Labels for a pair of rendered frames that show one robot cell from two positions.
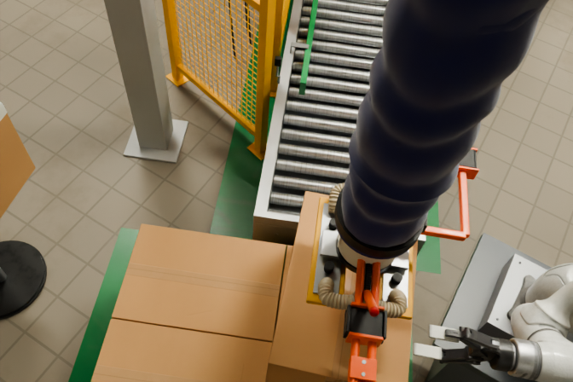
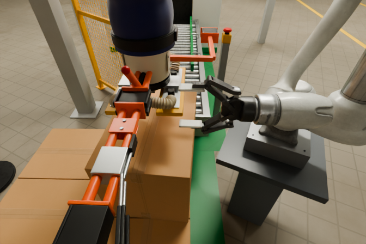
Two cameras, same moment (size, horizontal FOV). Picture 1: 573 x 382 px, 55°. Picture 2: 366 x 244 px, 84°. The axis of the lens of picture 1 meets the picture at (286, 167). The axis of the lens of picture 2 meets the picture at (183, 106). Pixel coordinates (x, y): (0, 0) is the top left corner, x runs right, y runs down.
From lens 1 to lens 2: 1.01 m
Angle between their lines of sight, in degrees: 15
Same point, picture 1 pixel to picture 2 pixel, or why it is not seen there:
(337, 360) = (137, 161)
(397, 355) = (183, 154)
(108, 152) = (62, 117)
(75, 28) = (58, 74)
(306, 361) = not seen: hidden behind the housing
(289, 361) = not seen: hidden behind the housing
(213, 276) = (88, 148)
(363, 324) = (129, 99)
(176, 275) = (65, 151)
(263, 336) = not seen: hidden behind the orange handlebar
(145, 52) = (67, 55)
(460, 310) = (231, 139)
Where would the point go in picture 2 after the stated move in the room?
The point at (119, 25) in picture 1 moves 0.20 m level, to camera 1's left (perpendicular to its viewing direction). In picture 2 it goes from (50, 40) to (28, 40)
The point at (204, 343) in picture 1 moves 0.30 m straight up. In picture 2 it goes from (74, 185) to (52, 152)
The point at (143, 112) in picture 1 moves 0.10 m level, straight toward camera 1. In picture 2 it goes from (75, 92) to (75, 97)
